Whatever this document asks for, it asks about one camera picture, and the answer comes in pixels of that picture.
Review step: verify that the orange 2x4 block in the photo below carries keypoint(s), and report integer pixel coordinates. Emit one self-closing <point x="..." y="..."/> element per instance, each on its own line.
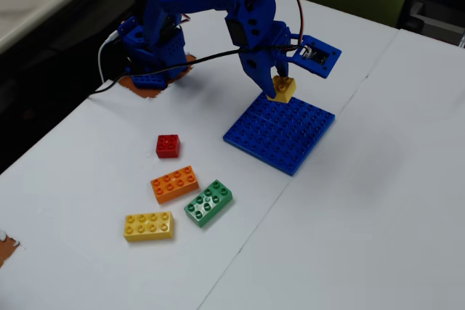
<point x="174" y="183"/>

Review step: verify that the blue 3D-printed robot arm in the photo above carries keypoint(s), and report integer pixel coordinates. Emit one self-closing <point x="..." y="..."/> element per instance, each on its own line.
<point x="163" y="34"/>

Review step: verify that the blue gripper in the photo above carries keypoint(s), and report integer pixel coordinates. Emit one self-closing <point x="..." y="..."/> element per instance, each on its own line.
<point x="256" y="67"/>

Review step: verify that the blue camera mount with board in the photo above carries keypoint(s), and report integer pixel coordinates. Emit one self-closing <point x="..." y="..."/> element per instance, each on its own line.
<point x="316" y="56"/>

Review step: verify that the yellow 2x4 block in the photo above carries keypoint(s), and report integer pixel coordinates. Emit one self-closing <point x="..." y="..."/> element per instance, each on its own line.
<point x="148" y="226"/>

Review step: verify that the green 2x4 block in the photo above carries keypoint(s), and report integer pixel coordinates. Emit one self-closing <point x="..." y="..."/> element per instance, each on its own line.
<point x="208" y="203"/>

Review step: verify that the yellow 2x2 block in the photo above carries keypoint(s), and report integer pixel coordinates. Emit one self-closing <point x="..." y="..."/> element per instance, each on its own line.
<point x="284" y="89"/>

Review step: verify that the grey metal frame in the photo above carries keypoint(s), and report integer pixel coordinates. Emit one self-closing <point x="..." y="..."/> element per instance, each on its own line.
<point x="432" y="21"/>

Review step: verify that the blue 8x8 studded baseplate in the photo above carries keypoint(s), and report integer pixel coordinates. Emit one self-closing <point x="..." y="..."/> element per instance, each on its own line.
<point x="279" y="135"/>

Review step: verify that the red 2x2 block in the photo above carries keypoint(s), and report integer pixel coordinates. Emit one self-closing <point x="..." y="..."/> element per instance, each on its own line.
<point x="168" y="146"/>

